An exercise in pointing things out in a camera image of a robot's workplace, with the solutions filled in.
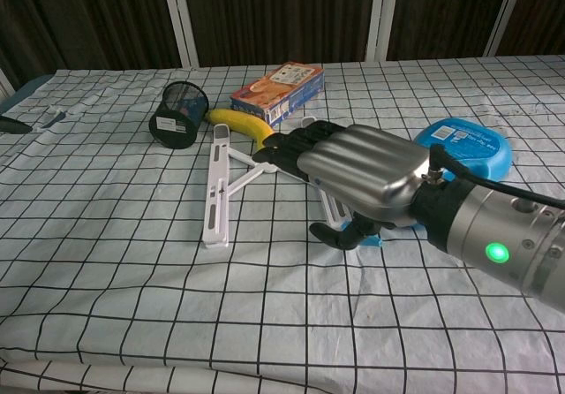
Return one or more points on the black mesh pen holder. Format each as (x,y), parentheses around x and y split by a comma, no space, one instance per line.
(176,113)

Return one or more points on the orange blue snack box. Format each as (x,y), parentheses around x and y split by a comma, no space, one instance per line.
(278,93)

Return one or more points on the black object at table edge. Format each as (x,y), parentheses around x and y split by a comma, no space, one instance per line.
(11,125)

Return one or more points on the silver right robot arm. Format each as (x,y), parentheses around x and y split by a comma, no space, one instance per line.
(494,230)

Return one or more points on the blue round container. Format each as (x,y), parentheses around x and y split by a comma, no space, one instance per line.
(472,144)

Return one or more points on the yellow banana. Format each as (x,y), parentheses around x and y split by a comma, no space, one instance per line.
(242,122)

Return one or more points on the small blue white object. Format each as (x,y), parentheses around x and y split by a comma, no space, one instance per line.
(55,118)

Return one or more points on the white folding screen frame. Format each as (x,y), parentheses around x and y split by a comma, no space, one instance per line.
(185,18)

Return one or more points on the white folding laptop stand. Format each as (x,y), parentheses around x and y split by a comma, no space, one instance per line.
(220,177)

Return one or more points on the white checkered tablecloth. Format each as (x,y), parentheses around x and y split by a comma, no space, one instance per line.
(176,257)

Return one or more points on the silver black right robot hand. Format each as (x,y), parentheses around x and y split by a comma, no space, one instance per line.
(357,162)

